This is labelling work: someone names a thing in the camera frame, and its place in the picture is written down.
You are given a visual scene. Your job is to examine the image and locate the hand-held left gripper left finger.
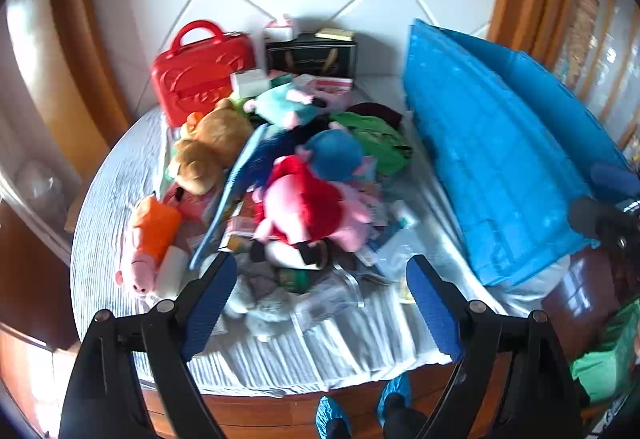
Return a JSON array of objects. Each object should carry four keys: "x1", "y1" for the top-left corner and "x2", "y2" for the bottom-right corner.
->
[{"x1": 59, "y1": 251, "x2": 238, "y2": 439}]

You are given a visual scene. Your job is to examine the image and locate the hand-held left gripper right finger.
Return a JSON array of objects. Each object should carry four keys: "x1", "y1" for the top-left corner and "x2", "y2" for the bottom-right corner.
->
[{"x1": 405, "y1": 254, "x2": 586, "y2": 439}]

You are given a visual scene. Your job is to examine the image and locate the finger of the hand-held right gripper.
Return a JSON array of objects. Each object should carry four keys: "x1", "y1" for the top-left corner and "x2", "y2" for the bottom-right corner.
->
[
  {"x1": 591, "y1": 163, "x2": 640, "y2": 198},
  {"x1": 569, "y1": 197, "x2": 621, "y2": 240}
]

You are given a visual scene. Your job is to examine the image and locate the small white round cap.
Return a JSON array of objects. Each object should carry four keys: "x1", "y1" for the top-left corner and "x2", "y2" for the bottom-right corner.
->
[{"x1": 152, "y1": 245, "x2": 190, "y2": 298}]

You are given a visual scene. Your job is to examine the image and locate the grey plush keychain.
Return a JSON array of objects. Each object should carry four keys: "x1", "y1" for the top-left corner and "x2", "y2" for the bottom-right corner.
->
[{"x1": 225, "y1": 276, "x2": 296, "y2": 340}]

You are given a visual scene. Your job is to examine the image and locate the blue plastic container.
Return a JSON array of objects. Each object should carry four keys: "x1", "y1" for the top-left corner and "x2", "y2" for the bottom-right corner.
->
[{"x1": 402, "y1": 19, "x2": 631, "y2": 287}]

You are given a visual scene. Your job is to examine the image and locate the clear zip bag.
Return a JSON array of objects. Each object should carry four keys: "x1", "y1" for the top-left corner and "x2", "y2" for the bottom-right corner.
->
[{"x1": 370, "y1": 229, "x2": 426, "y2": 281}]

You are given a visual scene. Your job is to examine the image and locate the dark wooden nightstand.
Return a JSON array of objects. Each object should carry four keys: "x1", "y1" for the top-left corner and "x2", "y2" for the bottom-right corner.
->
[{"x1": 542, "y1": 249, "x2": 626, "y2": 350}]

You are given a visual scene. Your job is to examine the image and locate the small colourful carton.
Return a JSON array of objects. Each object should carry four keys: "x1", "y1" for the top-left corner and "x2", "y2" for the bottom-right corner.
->
[{"x1": 220, "y1": 214, "x2": 258, "y2": 252}]

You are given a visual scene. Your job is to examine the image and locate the clear plastic packaging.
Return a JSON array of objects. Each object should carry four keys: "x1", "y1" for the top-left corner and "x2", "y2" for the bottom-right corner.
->
[{"x1": 295, "y1": 264, "x2": 401, "y2": 327}]

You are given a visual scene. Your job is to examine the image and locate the green can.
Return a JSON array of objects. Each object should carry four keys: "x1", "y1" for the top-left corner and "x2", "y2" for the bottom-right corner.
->
[{"x1": 277, "y1": 267, "x2": 326, "y2": 294}]

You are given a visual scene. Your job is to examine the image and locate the orange-dress pig plush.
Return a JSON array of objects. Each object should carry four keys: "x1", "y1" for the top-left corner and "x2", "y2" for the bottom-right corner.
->
[{"x1": 115, "y1": 195, "x2": 183, "y2": 296}]

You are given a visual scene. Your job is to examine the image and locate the blue shoe cover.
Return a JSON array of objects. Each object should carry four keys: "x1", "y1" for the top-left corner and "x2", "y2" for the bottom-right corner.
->
[
  {"x1": 376, "y1": 373, "x2": 413, "y2": 425},
  {"x1": 315, "y1": 396, "x2": 352, "y2": 439}
]

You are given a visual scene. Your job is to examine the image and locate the pink package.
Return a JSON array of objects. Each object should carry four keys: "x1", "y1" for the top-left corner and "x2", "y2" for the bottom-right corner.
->
[{"x1": 165, "y1": 184, "x2": 223, "y2": 226}]

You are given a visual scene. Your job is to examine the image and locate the white striped bedsheet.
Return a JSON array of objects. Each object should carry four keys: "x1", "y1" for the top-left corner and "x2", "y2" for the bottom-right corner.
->
[{"x1": 70, "y1": 74, "x2": 586, "y2": 395}]

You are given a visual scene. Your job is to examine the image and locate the blue book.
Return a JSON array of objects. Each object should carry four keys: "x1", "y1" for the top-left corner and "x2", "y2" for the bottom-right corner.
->
[{"x1": 189, "y1": 124, "x2": 271, "y2": 270}]

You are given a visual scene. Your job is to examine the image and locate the red-dress pig plush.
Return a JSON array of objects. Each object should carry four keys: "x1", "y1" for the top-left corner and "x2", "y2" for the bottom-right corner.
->
[{"x1": 250, "y1": 156, "x2": 373, "y2": 270}]

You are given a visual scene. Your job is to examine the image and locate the green plastic bag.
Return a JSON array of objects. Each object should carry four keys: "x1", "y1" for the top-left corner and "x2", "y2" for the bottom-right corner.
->
[{"x1": 570, "y1": 299, "x2": 640, "y2": 405}]

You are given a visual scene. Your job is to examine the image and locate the brown teddy bear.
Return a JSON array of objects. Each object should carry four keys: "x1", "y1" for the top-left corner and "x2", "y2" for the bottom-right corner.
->
[{"x1": 167, "y1": 99, "x2": 255, "y2": 196}]

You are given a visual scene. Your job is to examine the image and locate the green cloth bag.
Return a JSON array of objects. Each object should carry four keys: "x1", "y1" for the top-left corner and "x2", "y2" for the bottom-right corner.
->
[{"x1": 330, "y1": 111, "x2": 415, "y2": 177}]

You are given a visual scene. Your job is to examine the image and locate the navy cloth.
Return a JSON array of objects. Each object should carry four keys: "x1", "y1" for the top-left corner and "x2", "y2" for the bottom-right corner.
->
[{"x1": 260, "y1": 123, "x2": 321, "y2": 170}]

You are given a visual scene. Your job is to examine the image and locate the blue pig plush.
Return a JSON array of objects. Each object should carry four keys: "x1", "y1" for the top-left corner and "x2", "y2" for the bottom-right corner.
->
[{"x1": 295, "y1": 129, "x2": 377, "y2": 182}]

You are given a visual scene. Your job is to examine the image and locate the dark maroon cloth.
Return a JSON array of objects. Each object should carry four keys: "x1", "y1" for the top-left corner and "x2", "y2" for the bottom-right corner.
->
[{"x1": 345, "y1": 102, "x2": 405, "y2": 130}]

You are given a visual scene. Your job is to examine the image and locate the teal plush toy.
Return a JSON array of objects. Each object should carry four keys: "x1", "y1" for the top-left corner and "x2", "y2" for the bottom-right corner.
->
[{"x1": 243, "y1": 83, "x2": 326, "y2": 128}]

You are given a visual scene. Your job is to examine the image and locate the small white box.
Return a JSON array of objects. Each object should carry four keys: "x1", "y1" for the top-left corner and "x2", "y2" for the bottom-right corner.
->
[{"x1": 231, "y1": 69, "x2": 271, "y2": 98}]

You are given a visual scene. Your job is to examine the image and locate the red hard-shell suitcase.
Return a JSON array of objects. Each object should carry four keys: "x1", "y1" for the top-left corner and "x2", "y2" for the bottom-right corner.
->
[{"x1": 151, "y1": 20, "x2": 257, "y2": 128}]

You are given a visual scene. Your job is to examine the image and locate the pink and white box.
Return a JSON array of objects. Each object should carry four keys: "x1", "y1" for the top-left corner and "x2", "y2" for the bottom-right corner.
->
[{"x1": 305, "y1": 75, "x2": 355, "y2": 112}]

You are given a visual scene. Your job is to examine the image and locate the black gift bag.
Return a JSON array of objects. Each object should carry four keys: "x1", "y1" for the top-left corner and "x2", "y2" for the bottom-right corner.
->
[{"x1": 265, "y1": 34, "x2": 359, "y2": 78}]

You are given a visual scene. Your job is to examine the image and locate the white tissue box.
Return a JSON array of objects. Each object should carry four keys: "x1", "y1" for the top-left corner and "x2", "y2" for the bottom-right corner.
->
[{"x1": 262, "y1": 14, "x2": 296, "y2": 44}]

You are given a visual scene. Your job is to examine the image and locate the yellow sticky note pad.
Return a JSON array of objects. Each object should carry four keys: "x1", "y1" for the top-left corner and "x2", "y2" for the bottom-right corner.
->
[{"x1": 314, "y1": 27, "x2": 356, "y2": 41}]

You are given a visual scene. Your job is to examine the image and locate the wooden bed frame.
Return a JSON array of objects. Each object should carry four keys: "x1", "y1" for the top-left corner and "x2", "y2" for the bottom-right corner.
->
[{"x1": 140, "y1": 354, "x2": 501, "y2": 439}]

